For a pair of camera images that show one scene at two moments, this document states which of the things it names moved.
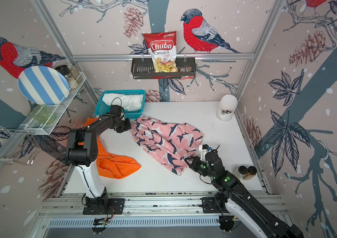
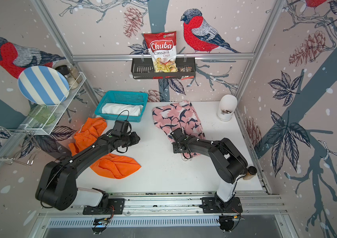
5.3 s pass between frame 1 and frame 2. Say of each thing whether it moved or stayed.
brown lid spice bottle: stayed
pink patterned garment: moved
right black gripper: moved
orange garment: stayed
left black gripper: moved
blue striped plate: stayed
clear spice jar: stayed
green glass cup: stayed
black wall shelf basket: stayed
